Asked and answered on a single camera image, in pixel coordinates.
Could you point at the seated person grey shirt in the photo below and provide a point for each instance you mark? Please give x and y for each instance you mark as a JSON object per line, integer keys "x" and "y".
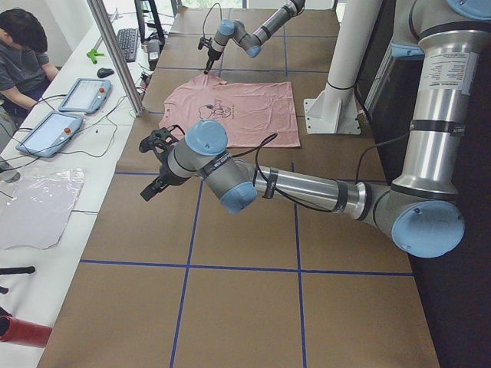
{"x": 26, "y": 70}

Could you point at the far teach pendant tablet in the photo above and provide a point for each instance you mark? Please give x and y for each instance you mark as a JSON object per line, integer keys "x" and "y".
{"x": 87, "y": 95}

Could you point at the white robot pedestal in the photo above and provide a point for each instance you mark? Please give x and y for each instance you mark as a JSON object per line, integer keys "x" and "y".
{"x": 334, "y": 111}

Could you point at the teach pendant tablet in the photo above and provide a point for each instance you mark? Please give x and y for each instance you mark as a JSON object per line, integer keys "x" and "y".
{"x": 87, "y": 95}
{"x": 51, "y": 134}

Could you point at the pink t-shirt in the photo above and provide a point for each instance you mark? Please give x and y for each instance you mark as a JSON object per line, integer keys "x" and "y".
{"x": 248, "y": 112}

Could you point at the black computer mouse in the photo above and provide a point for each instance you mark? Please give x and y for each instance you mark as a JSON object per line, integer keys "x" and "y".
{"x": 104, "y": 72}

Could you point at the clear plastic bag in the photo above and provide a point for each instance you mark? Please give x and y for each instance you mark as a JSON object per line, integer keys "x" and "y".
{"x": 41, "y": 205}

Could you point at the green plastic tool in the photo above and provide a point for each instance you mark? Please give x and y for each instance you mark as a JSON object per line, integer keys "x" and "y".
{"x": 94, "y": 54}

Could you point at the near teach pendant tablet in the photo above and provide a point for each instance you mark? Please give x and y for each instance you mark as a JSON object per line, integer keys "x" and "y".
{"x": 51, "y": 134}

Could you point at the red cylinder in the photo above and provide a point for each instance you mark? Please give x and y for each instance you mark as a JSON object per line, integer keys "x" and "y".
{"x": 25, "y": 333}

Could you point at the black keyboard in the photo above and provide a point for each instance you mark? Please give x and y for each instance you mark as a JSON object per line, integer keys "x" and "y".
{"x": 128, "y": 38}

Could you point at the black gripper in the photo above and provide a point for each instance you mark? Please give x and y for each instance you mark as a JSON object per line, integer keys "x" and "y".
{"x": 211, "y": 56}
{"x": 164, "y": 173}

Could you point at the aluminium frame post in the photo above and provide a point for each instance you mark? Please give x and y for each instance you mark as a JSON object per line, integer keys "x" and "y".
{"x": 109, "y": 37}

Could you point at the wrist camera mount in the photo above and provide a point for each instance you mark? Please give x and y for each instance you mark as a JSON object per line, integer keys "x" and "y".
{"x": 205, "y": 43}
{"x": 160, "y": 140}

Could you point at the brown paper table cover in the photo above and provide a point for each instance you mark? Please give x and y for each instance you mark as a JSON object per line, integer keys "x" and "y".
{"x": 180, "y": 282}

